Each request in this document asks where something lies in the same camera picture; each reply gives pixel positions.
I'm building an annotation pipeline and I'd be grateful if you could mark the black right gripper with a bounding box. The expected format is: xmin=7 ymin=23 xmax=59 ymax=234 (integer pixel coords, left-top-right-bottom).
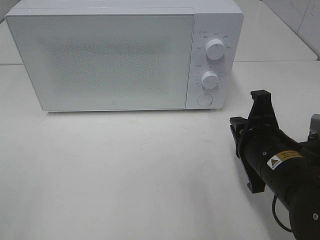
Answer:
xmin=229 ymin=90 xmax=284 ymax=194

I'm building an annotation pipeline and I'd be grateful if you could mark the lower white timer knob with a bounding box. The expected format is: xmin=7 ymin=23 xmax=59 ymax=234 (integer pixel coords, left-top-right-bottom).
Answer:
xmin=200 ymin=71 xmax=220 ymax=90

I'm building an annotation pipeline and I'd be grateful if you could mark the round white door button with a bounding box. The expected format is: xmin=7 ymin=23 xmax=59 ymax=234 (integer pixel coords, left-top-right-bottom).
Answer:
xmin=197 ymin=94 xmax=213 ymax=107

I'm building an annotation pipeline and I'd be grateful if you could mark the white microwave oven body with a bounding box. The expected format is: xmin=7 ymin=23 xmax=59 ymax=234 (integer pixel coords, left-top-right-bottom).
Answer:
xmin=5 ymin=0 xmax=244 ymax=111

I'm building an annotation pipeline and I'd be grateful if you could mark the upper white power knob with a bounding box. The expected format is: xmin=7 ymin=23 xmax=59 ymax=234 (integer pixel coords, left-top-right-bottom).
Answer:
xmin=205 ymin=37 xmax=226 ymax=60

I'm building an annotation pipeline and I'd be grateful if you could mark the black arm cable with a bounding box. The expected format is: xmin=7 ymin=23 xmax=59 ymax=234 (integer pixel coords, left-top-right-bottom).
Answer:
xmin=271 ymin=194 xmax=293 ymax=225

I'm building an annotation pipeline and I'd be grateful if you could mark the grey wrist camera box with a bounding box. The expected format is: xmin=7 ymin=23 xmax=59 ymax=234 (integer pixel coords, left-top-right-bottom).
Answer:
xmin=308 ymin=114 xmax=320 ymax=140

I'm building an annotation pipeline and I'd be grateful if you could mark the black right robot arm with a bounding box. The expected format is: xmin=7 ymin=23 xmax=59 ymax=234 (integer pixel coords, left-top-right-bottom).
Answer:
xmin=230 ymin=90 xmax=320 ymax=240

